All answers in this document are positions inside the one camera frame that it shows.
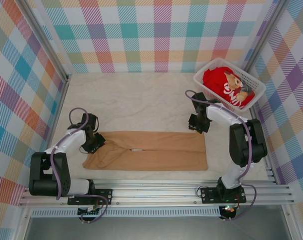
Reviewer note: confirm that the tan printed t-shirt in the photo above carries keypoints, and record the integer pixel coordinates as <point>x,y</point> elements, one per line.
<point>166,157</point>

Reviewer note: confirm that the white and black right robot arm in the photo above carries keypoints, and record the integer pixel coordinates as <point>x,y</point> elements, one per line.
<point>219,113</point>

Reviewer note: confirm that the red printed t-shirt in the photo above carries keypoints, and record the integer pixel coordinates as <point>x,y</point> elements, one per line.
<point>216,82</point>

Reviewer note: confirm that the black left controller board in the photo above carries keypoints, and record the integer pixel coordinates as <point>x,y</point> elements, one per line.
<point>87,212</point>

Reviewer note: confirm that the black controller board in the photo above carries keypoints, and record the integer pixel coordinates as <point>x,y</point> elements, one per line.
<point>87,212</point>
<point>227,211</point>

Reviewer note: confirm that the white plastic basket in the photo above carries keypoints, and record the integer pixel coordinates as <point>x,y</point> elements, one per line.
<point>257,92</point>

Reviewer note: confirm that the black right controller board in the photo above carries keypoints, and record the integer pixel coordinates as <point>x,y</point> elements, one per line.
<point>227,211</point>

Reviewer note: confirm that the grey metal panel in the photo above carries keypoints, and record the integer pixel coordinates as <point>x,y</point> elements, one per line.
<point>154,228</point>

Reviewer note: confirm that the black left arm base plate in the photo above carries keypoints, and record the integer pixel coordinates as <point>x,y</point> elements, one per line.
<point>107,196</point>

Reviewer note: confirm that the aluminium side rail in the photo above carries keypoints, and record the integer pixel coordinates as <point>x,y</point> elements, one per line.
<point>272,175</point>
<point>63,97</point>

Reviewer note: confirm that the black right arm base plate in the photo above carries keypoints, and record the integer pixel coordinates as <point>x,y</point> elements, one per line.
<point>207,195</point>

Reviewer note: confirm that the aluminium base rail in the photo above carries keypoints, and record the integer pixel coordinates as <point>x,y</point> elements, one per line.
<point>154,193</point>

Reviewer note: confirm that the aluminium frame post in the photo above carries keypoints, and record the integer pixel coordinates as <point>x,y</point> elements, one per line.
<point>264,37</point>
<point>41,35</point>

